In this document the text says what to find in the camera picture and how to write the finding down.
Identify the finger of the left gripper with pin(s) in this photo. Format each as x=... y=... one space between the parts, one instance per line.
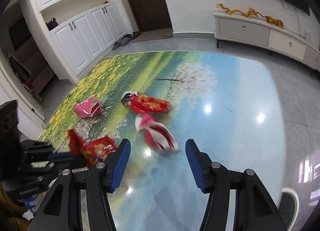
x=59 y=156

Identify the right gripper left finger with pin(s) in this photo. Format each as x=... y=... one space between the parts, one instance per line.
x=116 y=164

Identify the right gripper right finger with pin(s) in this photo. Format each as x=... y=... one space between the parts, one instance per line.
x=199 y=163

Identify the red snack bag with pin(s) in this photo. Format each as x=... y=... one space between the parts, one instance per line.
x=93 y=151

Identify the red white wrapper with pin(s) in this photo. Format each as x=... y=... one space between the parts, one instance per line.
x=155 y=134

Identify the pink snack packet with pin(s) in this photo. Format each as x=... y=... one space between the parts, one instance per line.
x=88 y=108

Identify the red noodle packet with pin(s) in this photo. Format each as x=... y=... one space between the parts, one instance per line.
x=140 y=103

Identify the yellow jacket forearm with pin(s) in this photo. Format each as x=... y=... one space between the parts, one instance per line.
x=12 y=214

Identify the white round trash bin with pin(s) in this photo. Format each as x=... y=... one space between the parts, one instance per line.
x=289 y=207

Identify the landscape print coffee table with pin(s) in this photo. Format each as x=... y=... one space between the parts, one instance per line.
x=228 y=105

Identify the grey slippers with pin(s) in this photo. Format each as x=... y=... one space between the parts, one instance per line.
x=125 y=40

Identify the black bag on shelf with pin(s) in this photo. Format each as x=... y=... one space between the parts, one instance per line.
x=52 y=24

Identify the white shoe cabinet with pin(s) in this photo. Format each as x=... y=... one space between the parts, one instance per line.
x=86 y=32

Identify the brown door mat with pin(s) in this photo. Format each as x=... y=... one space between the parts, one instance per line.
x=154 y=35

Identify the white TV console cabinet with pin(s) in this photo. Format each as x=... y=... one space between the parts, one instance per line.
x=258 y=33

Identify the golden dragon ornament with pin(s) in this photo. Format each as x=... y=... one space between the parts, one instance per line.
x=251 y=13

